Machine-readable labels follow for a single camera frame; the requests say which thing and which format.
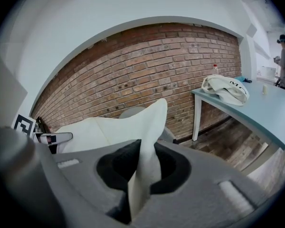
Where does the white tote bag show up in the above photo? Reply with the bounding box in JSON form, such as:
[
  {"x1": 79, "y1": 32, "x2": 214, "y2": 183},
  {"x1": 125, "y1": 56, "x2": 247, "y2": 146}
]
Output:
[{"x1": 201, "y1": 75, "x2": 250, "y2": 107}]

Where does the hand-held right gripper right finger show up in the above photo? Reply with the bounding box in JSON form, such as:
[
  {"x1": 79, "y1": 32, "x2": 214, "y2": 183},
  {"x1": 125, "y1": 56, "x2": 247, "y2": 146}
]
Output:
[{"x1": 132, "y1": 142, "x2": 276, "y2": 228}]

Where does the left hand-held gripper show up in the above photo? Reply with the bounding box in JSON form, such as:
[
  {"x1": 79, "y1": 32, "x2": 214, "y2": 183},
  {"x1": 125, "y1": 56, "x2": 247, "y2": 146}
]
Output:
[{"x1": 11, "y1": 114, "x2": 74, "y2": 154}]

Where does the light blue table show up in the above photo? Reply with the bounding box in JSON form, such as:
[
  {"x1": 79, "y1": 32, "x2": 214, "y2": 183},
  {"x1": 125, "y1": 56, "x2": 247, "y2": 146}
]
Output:
[{"x1": 191, "y1": 80, "x2": 285, "y2": 173}]

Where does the blue cloth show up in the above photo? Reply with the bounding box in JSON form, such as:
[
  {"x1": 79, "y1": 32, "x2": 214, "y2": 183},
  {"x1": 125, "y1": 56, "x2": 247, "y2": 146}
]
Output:
[{"x1": 235, "y1": 76, "x2": 253, "y2": 84}]

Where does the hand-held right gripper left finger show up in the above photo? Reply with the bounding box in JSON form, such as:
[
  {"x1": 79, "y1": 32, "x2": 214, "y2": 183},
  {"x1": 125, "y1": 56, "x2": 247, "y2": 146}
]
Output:
[{"x1": 53, "y1": 139, "x2": 143, "y2": 224}]

